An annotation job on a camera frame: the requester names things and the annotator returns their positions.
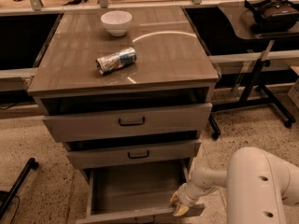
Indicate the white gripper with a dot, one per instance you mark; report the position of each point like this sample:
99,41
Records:
186,197

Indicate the grey drawer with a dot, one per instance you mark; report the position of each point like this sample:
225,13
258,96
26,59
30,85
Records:
136,194
129,122
104,157

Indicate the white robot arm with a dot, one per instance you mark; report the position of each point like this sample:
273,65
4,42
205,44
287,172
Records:
258,186

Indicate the grey drawer cabinet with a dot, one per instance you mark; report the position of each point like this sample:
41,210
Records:
171,68

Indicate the black rolling side table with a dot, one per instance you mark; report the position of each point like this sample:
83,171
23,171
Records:
246,27

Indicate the crushed silver blue can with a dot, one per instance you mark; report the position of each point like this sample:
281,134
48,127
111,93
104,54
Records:
116,61

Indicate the black stand leg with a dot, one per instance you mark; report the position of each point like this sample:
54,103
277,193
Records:
7,198

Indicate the white bowl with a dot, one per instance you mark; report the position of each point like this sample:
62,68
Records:
116,22

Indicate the black VR headset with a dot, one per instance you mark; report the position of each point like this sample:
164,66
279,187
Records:
273,15

